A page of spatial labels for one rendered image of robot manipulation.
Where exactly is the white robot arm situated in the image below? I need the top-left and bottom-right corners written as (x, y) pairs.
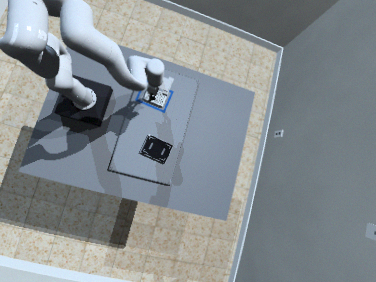
top-left (0, 0), bottom-right (174, 110)

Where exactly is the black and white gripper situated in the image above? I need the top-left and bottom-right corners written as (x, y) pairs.
top-left (147, 84), bottom-right (160, 101)

